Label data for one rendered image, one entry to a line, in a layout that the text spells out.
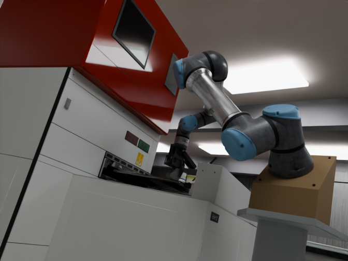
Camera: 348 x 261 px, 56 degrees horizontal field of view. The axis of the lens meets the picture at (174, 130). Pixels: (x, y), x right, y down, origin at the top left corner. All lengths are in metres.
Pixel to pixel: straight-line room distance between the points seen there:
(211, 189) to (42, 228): 0.68
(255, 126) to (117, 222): 0.61
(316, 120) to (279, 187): 4.18
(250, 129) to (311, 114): 4.32
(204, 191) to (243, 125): 0.30
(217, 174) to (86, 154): 0.61
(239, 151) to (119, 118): 0.80
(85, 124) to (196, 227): 0.68
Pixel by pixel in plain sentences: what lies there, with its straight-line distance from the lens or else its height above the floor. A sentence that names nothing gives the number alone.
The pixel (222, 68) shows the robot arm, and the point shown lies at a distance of 1.39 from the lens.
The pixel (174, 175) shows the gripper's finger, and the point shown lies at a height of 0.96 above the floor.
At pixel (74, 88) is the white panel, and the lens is 1.45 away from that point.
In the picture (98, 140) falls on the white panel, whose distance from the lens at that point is 1.57.
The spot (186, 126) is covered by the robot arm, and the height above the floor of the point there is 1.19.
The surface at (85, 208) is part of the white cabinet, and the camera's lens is 1.39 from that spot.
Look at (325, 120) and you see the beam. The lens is 5.25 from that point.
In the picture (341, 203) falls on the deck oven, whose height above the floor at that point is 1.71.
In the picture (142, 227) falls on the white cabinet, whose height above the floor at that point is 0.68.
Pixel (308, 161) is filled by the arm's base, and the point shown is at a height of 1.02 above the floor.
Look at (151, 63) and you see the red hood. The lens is 1.83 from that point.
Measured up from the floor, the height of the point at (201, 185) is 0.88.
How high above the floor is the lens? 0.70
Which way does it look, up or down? 16 degrees up
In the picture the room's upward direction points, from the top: 14 degrees clockwise
